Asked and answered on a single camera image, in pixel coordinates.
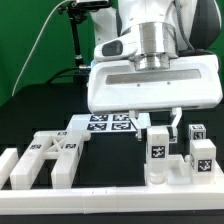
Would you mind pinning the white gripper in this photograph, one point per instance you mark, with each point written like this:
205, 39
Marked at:
189, 83

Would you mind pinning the white chair seat plate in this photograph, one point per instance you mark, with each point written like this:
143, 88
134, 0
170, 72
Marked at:
178, 172

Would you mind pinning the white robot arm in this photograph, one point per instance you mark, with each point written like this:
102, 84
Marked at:
158, 61

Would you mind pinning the white base tag board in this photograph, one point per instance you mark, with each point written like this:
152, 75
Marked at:
101, 123

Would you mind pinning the white L-shaped obstacle fence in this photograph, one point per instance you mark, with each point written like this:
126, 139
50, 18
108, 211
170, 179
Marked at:
105, 200

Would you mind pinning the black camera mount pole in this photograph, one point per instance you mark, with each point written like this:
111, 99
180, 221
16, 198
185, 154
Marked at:
77, 12

